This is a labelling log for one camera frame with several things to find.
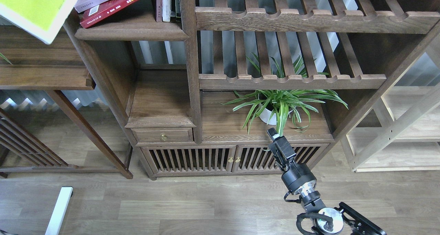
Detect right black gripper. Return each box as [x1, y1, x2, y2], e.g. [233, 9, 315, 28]
[267, 127, 317, 196]

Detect red cover book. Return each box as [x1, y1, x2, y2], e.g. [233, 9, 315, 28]
[80, 0, 138, 28]

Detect yellow green book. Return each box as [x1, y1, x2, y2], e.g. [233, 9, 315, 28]
[0, 0, 77, 45]

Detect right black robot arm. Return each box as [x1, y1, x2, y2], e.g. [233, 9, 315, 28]
[267, 128, 385, 235]

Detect light wooden shelf rack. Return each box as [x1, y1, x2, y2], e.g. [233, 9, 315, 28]
[340, 32, 440, 173]

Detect white plant pot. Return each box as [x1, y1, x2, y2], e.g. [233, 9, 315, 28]
[259, 104, 277, 125]

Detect green spider plant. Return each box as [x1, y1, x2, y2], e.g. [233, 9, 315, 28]
[222, 53, 349, 137]

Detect dark wooden bookshelf cabinet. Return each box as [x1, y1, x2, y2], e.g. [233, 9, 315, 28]
[64, 0, 439, 180]

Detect brass drawer knob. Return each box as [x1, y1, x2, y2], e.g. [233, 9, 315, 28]
[160, 133, 168, 141]

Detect dark green upright book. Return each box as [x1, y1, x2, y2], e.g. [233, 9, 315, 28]
[175, 0, 182, 22]

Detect white upright book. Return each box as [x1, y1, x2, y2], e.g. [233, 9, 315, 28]
[162, 0, 172, 22]

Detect dark brown upright book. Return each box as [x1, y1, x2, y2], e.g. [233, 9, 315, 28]
[155, 0, 163, 22]

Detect white bar on floor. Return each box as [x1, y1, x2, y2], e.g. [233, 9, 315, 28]
[45, 186, 73, 235]

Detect green leaves at left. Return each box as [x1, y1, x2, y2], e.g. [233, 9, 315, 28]
[0, 53, 12, 65]

